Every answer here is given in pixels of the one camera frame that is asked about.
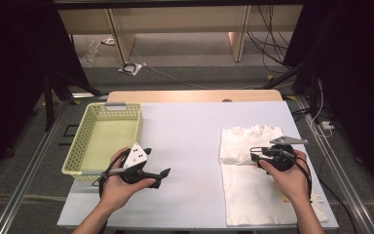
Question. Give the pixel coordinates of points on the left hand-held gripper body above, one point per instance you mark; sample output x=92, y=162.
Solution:
x=135, y=156

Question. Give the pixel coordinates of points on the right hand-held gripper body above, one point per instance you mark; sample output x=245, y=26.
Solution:
x=280, y=159

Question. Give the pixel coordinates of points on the white t-shirt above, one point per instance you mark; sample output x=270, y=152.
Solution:
x=256, y=195

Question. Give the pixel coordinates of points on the pale green plastic basket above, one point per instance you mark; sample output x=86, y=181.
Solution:
x=78, y=152

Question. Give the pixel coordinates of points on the person's right hand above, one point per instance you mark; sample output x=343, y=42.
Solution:
x=289, y=182

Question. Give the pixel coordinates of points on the person's left hand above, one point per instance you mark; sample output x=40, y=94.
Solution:
x=120, y=191

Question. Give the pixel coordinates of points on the white power adapter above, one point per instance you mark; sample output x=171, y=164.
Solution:
x=326, y=125

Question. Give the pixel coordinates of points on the light wooden table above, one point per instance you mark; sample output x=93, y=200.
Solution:
x=175, y=96

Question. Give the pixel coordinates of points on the black metal stand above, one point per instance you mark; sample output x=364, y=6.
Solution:
x=48, y=107
x=315, y=97

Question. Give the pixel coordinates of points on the clear plastic bag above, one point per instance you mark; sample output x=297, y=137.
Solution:
x=89, y=53

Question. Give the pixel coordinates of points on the small white object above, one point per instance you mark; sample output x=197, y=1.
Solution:
x=107, y=41

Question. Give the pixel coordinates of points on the black curtain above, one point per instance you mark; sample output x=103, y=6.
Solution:
x=363, y=65
x=6, y=65

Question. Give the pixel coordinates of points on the aluminium floor rail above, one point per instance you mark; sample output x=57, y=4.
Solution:
x=30, y=172
x=340, y=172

